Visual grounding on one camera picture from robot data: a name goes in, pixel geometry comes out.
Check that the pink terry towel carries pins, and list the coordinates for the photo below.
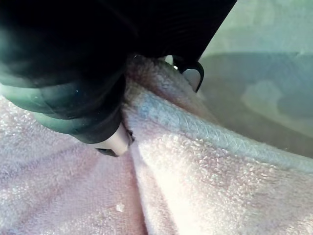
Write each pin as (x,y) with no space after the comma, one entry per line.
(171,171)

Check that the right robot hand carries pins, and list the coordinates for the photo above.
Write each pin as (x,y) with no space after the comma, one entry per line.
(73,49)

